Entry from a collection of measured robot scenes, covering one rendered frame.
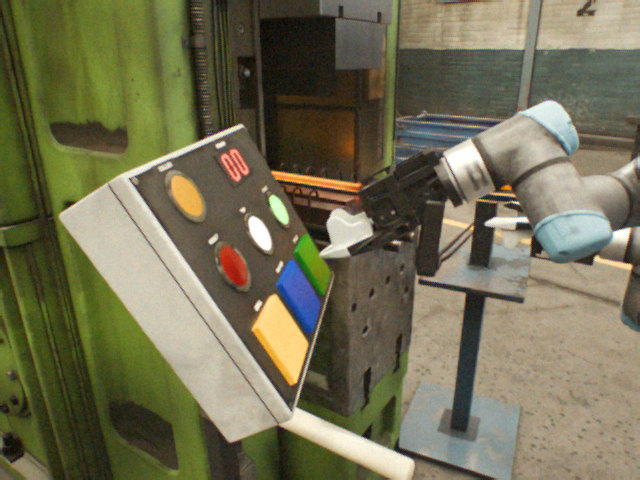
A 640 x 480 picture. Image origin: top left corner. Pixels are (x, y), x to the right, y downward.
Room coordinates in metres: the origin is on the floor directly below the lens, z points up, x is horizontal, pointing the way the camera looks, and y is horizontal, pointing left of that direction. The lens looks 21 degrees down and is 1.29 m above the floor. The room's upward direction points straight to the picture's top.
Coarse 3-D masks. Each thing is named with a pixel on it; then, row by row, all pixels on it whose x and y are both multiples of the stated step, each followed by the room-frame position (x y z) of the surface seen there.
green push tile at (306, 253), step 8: (304, 240) 0.66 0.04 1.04; (296, 248) 0.62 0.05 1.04; (304, 248) 0.64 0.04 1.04; (312, 248) 0.67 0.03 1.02; (296, 256) 0.61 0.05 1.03; (304, 256) 0.62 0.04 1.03; (312, 256) 0.65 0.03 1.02; (304, 264) 0.61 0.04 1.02; (312, 264) 0.63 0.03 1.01; (320, 264) 0.66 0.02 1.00; (304, 272) 0.61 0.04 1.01; (312, 272) 0.61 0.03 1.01; (320, 272) 0.64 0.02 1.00; (328, 272) 0.67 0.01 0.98; (312, 280) 0.61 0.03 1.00; (320, 280) 0.62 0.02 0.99; (328, 280) 0.65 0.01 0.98; (320, 288) 0.61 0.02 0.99
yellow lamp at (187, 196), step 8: (176, 176) 0.46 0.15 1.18; (176, 184) 0.45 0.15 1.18; (184, 184) 0.46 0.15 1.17; (176, 192) 0.44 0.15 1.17; (184, 192) 0.45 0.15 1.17; (192, 192) 0.47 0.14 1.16; (184, 200) 0.45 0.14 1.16; (192, 200) 0.46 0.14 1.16; (200, 200) 0.47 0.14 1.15; (184, 208) 0.44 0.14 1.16; (192, 208) 0.45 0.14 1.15; (200, 208) 0.46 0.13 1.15
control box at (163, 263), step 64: (128, 192) 0.39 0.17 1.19; (256, 192) 0.62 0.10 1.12; (128, 256) 0.39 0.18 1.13; (192, 256) 0.40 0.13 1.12; (256, 256) 0.51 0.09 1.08; (192, 320) 0.39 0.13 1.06; (256, 320) 0.43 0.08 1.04; (320, 320) 0.56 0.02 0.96; (192, 384) 0.39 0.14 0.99; (256, 384) 0.38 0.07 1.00
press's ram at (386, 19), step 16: (272, 0) 1.01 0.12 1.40; (288, 0) 0.99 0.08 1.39; (304, 0) 0.97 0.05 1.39; (320, 0) 0.96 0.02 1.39; (336, 0) 1.00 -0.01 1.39; (352, 0) 1.05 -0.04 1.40; (368, 0) 1.10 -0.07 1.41; (384, 0) 1.17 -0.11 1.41; (272, 16) 1.01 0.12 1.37; (288, 16) 0.99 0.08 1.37; (304, 16) 0.98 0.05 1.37; (320, 16) 0.97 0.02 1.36; (336, 16) 1.00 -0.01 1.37; (352, 16) 1.05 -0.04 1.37; (368, 16) 1.11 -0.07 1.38; (384, 16) 1.17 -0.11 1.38
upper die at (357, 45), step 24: (264, 24) 1.09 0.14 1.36; (288, 24) 1.06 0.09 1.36; (312, 24) 1.02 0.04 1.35; (336, 24) 1.00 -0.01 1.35; (360, 24) 1.08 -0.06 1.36; (264, 48) 1.09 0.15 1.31; (288, 48) 1.06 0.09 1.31; (312, 48) 1.02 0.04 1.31; (336, 48) 1.00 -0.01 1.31; (360, 48) 1.08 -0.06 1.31
